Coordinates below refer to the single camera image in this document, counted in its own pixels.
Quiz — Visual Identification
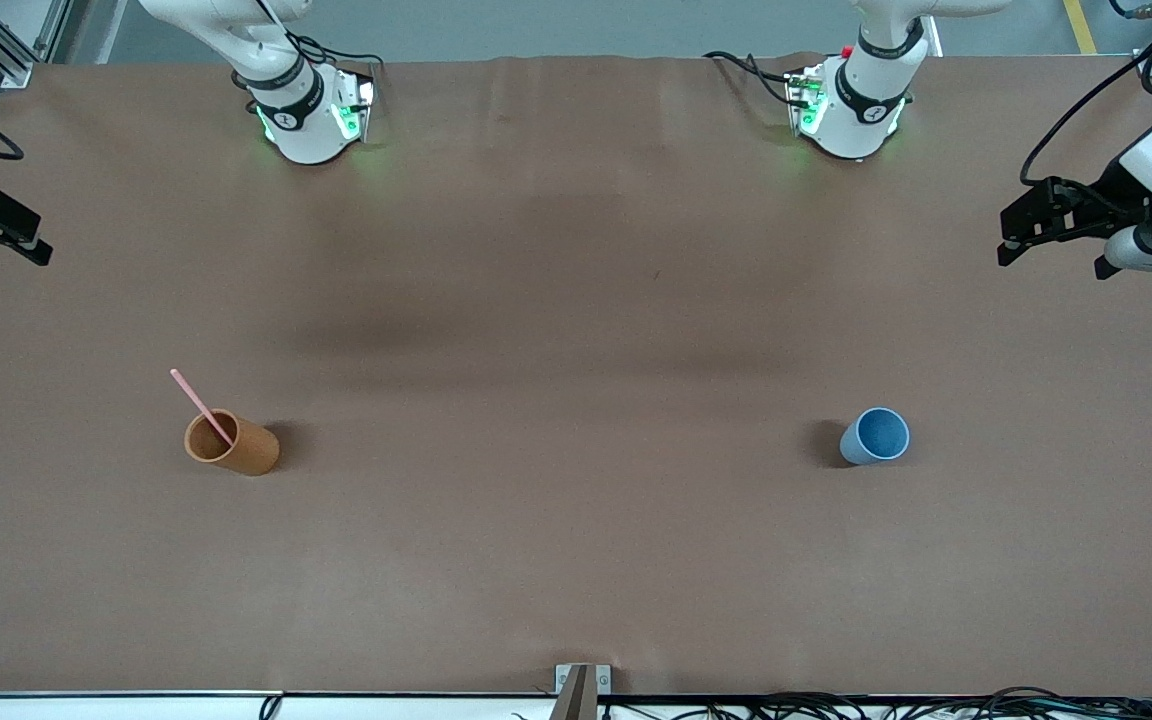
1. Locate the orange cup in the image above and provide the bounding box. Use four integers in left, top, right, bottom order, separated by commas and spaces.
183, 408, 281, 477

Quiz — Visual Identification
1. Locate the pink chopstick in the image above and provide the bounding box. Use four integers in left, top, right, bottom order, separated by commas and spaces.
170, 368, 237, 447

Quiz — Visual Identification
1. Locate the black base cable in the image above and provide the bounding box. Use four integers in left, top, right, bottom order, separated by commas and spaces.
286, 32, 385, 73
702, 50, 809, 113

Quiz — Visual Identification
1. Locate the blue cup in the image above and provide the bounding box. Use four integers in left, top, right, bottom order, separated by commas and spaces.
839, 406, 911, 467

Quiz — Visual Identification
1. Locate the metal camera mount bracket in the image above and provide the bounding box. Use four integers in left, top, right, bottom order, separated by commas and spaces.
548, 663, 613, 720

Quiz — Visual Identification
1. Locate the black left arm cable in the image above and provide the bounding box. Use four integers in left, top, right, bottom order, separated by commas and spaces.
1020, 0, 1152, 187

